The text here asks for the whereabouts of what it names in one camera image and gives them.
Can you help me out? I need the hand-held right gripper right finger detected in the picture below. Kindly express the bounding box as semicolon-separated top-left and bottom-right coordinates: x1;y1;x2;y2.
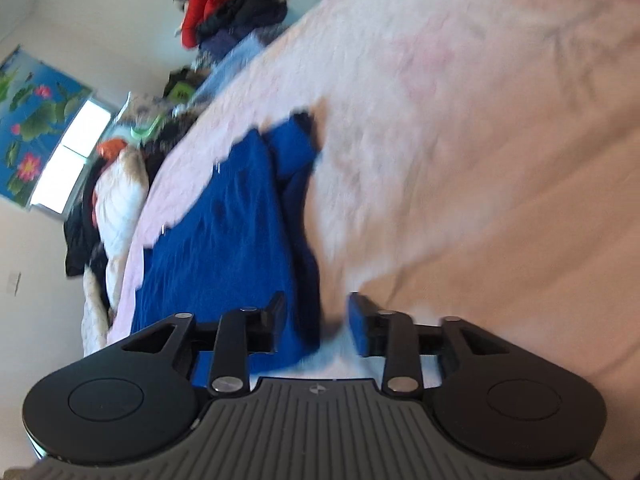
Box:
348;291;502;397

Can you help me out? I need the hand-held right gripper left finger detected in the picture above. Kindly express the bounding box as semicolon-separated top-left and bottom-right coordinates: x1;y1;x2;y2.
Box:
122;291;288;399

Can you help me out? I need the blue beaded-neck sweater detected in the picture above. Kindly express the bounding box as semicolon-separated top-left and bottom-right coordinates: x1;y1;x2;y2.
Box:
131;113;324;392

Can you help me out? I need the pile of dark clothes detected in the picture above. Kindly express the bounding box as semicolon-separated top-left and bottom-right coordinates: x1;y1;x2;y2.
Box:
172;0;297;63

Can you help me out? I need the cream quilted comforter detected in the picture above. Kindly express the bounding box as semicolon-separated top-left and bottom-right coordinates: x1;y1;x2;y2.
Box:
81;255;127;357

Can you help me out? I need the pink floral blanket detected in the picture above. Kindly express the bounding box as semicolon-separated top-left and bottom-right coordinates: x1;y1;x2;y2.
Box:
106;0;640;397

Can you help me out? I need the white quilted jacket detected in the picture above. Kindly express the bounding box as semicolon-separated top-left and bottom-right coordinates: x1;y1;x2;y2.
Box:
93;151;149;262

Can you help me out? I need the leopard fur garment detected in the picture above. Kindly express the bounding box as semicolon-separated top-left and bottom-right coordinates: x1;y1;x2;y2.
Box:
142;110;198;176

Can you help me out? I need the black garment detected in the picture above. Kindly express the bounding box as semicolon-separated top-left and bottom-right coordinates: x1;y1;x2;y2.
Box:
63;160;109;278

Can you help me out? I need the orange cloth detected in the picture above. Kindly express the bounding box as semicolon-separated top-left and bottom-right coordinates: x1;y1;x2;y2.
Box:
96;138;127;159

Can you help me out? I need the green box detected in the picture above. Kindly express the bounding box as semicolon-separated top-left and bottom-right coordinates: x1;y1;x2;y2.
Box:
166;79;195;103

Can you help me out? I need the floral grey pillow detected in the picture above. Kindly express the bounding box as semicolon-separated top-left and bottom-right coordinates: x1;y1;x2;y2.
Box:
117;92;167;127

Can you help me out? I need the light blue fleece blanket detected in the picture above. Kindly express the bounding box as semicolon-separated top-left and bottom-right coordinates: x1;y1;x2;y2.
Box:
192;35;267;107

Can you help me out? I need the window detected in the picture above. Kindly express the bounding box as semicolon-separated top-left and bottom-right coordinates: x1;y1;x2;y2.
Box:
30;98;114;214

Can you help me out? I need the lotus flower curtain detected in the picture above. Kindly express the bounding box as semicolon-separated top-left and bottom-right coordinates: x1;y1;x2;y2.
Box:
0;45;94;207

